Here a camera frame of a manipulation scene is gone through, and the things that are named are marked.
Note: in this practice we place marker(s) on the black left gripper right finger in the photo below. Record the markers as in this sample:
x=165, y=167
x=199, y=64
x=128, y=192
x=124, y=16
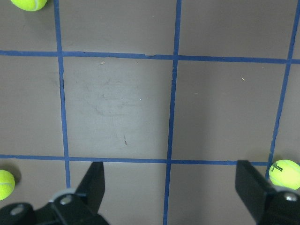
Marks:
x=253, y=189

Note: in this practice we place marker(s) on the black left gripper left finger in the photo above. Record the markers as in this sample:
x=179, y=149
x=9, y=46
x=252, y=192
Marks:
x=91, y=188

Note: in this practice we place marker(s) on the tennis ball with Wilson print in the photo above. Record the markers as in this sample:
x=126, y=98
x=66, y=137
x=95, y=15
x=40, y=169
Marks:
x=285, y=173

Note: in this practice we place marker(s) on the tennis ball near left base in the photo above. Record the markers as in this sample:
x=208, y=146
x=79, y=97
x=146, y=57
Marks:
x=7, y=184

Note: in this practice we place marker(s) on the tennis ball far left corner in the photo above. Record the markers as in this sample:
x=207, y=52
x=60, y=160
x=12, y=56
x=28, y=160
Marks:
x=29, y=5

